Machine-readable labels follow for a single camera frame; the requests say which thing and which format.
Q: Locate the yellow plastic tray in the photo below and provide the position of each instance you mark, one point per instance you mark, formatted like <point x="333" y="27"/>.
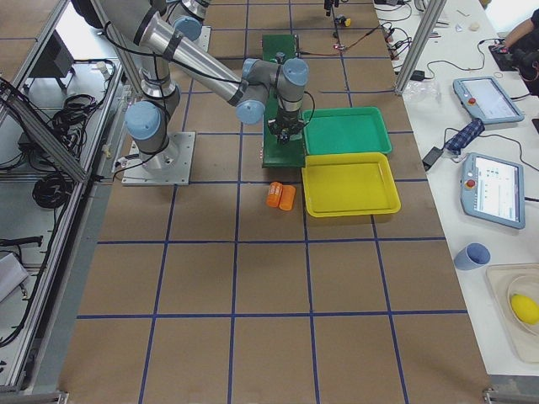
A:
<point x="349" y="184"/>

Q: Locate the blue plaid umbrella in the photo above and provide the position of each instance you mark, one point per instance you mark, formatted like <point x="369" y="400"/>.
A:
<point x="465" y="136"/>

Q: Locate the upper teach pendant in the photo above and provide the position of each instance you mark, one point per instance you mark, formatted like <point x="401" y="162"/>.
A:
<point x="483" y="98"/>

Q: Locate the aluminium frame post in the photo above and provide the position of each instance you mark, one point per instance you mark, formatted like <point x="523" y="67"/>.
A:
<point x="430" y="13"/>

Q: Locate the clear plastic bag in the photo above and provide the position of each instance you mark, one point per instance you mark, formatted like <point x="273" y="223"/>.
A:
<point x="425" y="91"/>

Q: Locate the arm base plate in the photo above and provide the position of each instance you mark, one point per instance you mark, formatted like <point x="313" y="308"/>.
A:
<point x="169" y="167"/>
<point x="200" y="39"/>

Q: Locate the teach pendant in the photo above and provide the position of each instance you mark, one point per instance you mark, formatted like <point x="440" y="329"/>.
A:
<point x="483" y="98"/>
<point x="492" y="189"/>

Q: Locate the orange cylinder with label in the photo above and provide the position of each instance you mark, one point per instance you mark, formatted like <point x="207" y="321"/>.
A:
<point x="274" y="194"/>

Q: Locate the blue plastic cup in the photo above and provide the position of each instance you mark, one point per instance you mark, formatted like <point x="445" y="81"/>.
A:
<point x="474" y="255"/>

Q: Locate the green plastic tray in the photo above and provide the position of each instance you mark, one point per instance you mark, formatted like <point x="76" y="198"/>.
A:
<point x="346" y="130"/>

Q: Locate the lower teach pendant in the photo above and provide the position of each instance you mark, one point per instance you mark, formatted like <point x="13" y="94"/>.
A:
<point x="492" y="189"/>

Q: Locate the green push button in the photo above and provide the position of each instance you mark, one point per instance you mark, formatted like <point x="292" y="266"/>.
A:
<point x="280" y="57"/>
<point x="283" y="137"/>

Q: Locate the beige tray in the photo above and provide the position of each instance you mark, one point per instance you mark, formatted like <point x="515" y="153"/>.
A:
<point x="506" y="281"/>

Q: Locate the yellow lemon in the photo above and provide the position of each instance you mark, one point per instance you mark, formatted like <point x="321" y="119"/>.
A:
<point x="525" y="308"/>

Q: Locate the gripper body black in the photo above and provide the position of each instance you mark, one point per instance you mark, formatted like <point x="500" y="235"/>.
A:
<point x="287" y="117"/>
<point x="328" y="6"/>

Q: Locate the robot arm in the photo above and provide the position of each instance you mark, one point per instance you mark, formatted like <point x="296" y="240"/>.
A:
<point x="187" y="16"/>
<point x="267" y="92"/>

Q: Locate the green conveyor belt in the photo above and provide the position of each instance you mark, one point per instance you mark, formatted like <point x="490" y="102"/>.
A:
<point x="273" y="154"/>

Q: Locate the black power adapter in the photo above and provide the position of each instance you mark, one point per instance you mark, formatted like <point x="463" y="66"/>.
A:
<point x="431" y="158"/>

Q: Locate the plain orange cylinder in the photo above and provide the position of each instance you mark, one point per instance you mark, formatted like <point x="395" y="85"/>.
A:
<point x="287" y="199"/>

